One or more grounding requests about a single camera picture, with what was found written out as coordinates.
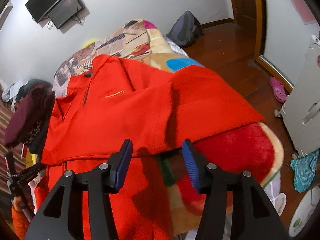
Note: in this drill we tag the small black wall monitor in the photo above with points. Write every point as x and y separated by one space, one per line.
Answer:
63 11

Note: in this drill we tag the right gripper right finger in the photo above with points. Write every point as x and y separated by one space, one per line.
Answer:
253 215

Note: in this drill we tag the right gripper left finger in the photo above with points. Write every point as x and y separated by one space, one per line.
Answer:
60 215

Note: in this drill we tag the newspaper print bed sheet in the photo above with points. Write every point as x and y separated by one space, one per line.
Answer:
132 41

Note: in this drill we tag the white plastic cabinet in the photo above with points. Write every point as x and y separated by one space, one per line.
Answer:
300 112

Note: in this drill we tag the dark backpack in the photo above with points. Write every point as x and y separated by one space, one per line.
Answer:
186 30

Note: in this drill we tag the pink croc shoe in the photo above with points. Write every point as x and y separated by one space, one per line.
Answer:
278 90

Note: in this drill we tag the yellow headboard cushion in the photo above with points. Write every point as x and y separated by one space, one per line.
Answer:
88 43

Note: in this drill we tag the red zip sweatshirt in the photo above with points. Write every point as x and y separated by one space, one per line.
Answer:
125 99

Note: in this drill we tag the teal patterned cloth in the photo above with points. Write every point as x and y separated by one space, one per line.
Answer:
304 170

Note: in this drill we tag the maroon folded garment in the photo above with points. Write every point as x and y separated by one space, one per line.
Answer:
31 114

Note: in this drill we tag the clothes pile in corner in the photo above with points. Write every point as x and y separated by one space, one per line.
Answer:
19 90

